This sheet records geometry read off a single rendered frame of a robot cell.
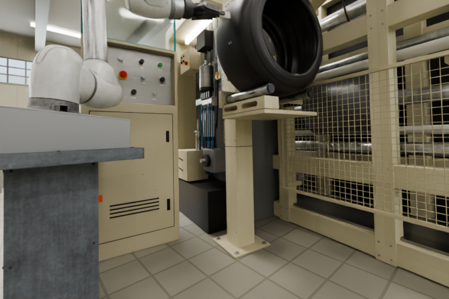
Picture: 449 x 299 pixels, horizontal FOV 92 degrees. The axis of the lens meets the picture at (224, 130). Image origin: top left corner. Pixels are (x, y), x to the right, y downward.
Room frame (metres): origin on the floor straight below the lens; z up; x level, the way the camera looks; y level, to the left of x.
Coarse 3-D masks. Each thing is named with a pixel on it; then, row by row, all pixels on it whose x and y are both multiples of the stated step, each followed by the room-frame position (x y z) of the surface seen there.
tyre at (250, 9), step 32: (256, 0) 0.93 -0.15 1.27; (288, 0) 1.18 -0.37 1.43; (224, 32) 1.02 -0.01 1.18; (256, 32) 0.92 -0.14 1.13; (288, 32) 1.35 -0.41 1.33; (320, 32) 1.16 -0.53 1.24; (224, 64) 1.09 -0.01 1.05; (256, 64) 0.96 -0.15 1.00; (288, 64) 1.39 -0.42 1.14; (320, 64) 1.16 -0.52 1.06
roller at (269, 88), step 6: (270, 84) 0.97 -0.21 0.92; (252, 90) 1.06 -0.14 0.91; (258, 90) 1.02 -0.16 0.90; (264, 90) 0.99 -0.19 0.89; (270, 90) 0.97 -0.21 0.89; (228, 96) 1.26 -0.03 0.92; (234, 96) 1.19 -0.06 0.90; (240, 96) 1.14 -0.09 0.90; (246, 96) 1.10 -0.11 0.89; (252, 96) 1.07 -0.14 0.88; (258, 96) 1.05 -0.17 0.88; (228, 102) 1.26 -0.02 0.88; (234, 102) 1.23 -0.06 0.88
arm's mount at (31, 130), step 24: (0, 120) 0.59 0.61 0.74; (24, 120) 0.62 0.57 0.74; (48, 120) 0.66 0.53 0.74; (72, 120) 0.69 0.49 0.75; (96, 120) 0.74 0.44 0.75; (120, 120) 0.79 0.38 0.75; (0, 144) 0.59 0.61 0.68; (24, 144) 0.62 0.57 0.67; (48, 144) 0.66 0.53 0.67; (72, 144) 0.69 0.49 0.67; (96, 144) 0.74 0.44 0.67; (120, 144) 0.79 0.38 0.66
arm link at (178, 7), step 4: (172, 0) 0.80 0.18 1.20; (176, 0) 0.81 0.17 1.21; (180, 0) 0.82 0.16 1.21; (172, 4) 0.81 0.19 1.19; (176, 4) 0.81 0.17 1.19; (180, 4) 0.82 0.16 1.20; (172, 8) 0.81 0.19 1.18; (176, 8) 0.82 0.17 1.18; (180, 8) 0.83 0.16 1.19; (184, 8) 0.85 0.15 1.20; (172, 12) 0.82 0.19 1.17; (176, 12) 0.83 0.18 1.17; (180, 12) 0.84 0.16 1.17; (172, 16) 0.84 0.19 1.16; (176, 16) 0.85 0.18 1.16; (180, 16) 0.85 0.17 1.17
